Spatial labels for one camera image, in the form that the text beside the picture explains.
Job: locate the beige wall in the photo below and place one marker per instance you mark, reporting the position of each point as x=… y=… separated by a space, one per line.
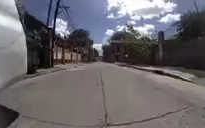
x=67 y=55

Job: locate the tree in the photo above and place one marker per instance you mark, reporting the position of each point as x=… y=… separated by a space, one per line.
x=80 y=41

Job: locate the dark utility pole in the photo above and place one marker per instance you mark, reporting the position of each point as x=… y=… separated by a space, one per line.
x=49 y=13
x=54 y=36

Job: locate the grey concrete road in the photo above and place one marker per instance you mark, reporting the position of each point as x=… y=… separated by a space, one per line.
x=130 y=93

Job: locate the grey concrete pavement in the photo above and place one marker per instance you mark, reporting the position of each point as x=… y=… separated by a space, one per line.
x=48 y=70
x=163 y=71

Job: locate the white vehicle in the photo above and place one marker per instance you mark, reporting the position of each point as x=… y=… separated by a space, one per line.
x=3 y=50

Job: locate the dark wall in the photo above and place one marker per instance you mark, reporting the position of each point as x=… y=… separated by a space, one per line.
x=190 y=53

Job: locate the grey concrete pillar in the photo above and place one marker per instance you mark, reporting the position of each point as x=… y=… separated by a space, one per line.
x=160 y=46

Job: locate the dark building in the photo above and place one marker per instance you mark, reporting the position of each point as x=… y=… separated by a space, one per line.
x=36 y=46

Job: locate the group of trees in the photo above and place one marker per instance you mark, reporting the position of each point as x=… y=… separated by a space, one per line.
x=195 y=25
x=133 y=46

